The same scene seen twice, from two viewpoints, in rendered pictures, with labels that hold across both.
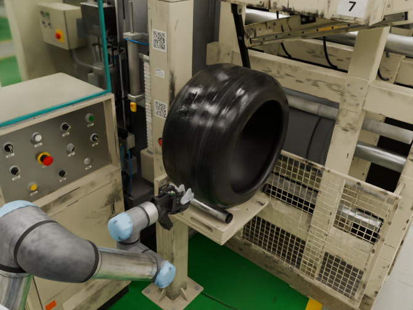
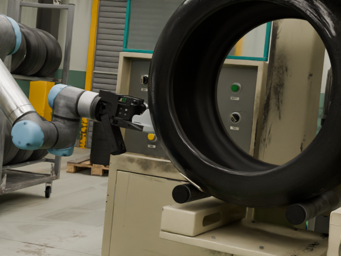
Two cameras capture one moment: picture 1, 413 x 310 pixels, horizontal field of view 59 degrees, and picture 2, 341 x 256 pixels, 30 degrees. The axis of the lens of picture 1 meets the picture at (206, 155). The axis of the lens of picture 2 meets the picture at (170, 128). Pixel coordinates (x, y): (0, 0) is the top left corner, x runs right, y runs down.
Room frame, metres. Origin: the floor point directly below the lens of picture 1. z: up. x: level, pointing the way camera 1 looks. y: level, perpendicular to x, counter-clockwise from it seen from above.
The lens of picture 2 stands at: (0.81, -1.57, 1.13)
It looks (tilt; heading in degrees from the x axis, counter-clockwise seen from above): 3 degrees down; 79
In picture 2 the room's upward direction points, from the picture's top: 6 degrees clockwise
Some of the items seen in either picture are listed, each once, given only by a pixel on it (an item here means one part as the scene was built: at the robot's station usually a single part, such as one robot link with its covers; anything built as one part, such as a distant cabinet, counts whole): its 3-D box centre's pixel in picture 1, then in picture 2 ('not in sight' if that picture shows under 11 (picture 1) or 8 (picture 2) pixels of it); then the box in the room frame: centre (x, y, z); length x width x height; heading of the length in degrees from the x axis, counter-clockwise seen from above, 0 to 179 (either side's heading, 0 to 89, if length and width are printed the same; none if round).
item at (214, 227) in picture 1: (195, 211); (207, 212); (1.24, 0.04, 0.84); 0.36 x 0.09 x 0.06; 52
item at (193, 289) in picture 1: (173, 288); not in sight; (1.49, 0.16, 0.02); 0.27 x 0.27 x 0.04; 52
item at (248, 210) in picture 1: (214, 203); (256, 236); (1.35, -0.05, 0.80); 0.37 x 0.36 x 0.02; 142
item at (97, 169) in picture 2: not in sight; (110, 143); (1.66, 7.13, 0.38); 1.20 x 0.80 x 0.76; 71
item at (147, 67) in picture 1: (153, 107); not in sight; (1.52, 0.25, 1.19); 0.05 x 0.04 x 0.48; 142
